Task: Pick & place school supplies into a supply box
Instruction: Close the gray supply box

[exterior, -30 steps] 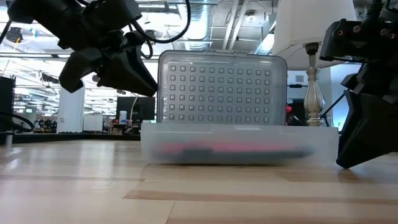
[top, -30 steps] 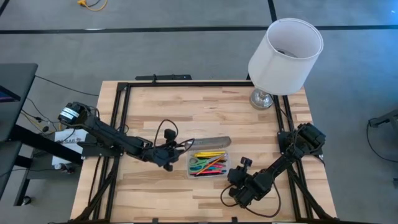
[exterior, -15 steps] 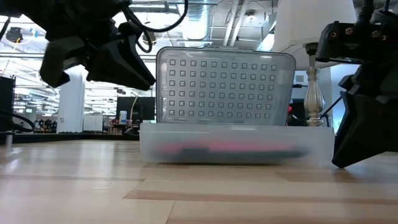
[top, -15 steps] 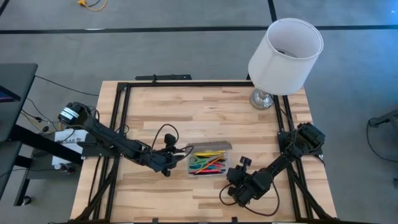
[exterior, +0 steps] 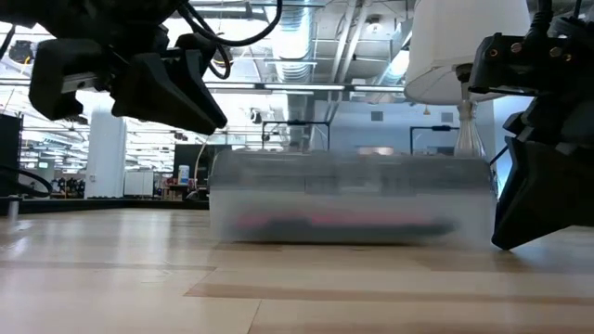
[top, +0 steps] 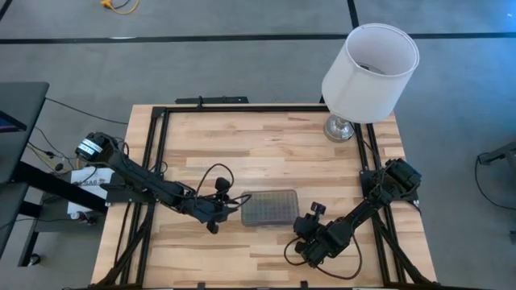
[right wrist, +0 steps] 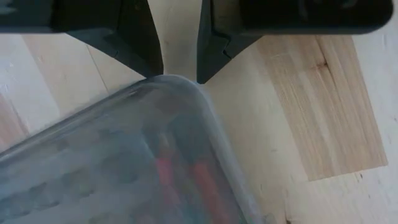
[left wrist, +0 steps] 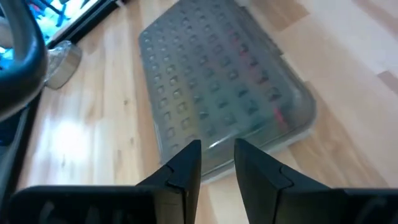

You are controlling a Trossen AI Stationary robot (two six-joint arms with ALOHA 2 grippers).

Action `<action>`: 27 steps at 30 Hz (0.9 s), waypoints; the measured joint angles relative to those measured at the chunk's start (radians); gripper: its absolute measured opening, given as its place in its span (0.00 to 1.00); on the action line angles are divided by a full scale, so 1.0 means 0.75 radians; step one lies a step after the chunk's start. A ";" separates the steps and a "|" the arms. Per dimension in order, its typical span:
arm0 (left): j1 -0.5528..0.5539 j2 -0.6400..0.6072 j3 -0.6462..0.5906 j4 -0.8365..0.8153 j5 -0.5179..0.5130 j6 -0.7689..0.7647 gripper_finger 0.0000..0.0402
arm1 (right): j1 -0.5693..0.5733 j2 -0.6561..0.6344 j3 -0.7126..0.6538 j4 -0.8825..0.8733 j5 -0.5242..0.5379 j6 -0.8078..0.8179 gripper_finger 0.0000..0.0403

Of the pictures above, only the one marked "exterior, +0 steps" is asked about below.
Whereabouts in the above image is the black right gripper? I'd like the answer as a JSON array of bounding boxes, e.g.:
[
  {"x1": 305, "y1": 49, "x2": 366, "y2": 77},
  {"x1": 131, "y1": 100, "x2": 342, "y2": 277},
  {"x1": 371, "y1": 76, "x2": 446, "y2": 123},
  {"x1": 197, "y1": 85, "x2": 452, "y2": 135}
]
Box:
[{"x1": 468, "y1": 18, "x2": 594, "y2": 251}]

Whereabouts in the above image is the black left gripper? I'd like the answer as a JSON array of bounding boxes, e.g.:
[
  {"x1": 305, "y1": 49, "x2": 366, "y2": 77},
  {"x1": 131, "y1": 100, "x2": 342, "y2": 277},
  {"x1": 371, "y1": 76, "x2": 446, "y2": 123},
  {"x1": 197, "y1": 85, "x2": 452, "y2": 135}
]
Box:
[{"x1": 27, "y1": 32, "x2": 228, "y2": 136}]

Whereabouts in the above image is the translucent plastic supply box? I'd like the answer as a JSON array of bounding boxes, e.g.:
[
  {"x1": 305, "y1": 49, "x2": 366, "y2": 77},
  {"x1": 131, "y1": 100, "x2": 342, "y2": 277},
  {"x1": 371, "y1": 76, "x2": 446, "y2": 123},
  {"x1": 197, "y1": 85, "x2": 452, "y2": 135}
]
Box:
[{"x1": 207, "y1": 148, "x2": 498, "y2": 246}]

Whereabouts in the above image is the black computer monitor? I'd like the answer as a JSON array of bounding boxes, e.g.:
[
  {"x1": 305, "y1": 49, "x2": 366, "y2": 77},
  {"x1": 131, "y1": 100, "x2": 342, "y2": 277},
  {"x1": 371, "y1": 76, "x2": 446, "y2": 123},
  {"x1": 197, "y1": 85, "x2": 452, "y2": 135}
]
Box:
[{"x1": 173, "y1": 144, "x2": 219, "y2": 189}]

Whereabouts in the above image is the ceiling light bar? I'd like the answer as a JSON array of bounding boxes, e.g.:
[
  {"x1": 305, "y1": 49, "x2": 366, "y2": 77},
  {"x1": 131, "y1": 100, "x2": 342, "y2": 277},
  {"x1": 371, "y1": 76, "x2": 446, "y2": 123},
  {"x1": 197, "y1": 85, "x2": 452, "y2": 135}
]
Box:
[{"x1": 203, "y1": 81, "x2": 407, "y2": 94}]

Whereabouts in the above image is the silver table lamp white shade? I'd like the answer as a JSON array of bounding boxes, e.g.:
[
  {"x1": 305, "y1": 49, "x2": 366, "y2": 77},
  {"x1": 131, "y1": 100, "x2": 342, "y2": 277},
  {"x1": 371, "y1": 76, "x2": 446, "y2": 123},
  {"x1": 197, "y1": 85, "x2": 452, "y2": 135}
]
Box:
[{"x1": 403, "y1": 0, "x2": 533, "y2": 161}]

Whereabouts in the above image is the black cabinet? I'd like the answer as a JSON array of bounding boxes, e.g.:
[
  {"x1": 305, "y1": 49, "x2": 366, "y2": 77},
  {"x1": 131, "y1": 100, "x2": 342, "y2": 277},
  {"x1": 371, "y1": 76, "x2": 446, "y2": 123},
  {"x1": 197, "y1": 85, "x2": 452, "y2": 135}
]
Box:
[{"x1": 0, "y1": 113, "x2": 24, "y2": 199}]

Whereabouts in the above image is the silver ceiling air duct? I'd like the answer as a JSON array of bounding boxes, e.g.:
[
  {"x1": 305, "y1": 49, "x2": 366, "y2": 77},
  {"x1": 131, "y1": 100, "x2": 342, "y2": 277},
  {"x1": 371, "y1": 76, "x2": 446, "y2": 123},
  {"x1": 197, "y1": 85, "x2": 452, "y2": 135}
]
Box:
[{"x1": 271, "y1": 0, "x2": 321, "y2": 149}]

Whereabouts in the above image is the black metal frame stand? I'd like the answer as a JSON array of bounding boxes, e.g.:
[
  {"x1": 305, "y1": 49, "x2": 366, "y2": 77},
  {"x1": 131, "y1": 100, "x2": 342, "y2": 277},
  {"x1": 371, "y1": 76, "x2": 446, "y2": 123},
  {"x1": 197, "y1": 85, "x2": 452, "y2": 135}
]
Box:
[
  {"x1": 409, "y1": 124, "x2": 460, "y2": 157},
  {"x1": 261, "y1": 120, "x2": 331, "y2": 152}
]

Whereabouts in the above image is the black cable loop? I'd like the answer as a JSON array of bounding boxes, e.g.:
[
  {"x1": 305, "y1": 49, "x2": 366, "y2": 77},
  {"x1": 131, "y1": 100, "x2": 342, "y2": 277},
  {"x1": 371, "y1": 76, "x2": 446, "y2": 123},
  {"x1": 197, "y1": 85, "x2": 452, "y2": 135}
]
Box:
[{"x1": 0, "y1": 164, "x2": 52, "y2": 199}]

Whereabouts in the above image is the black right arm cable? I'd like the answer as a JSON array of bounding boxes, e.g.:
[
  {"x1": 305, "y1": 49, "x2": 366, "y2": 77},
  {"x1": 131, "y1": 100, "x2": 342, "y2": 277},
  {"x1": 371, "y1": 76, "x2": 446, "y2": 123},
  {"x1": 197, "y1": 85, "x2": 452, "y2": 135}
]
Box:
[{"x1": 528, "y1": 0, "x2": 586, "y2": 33}]

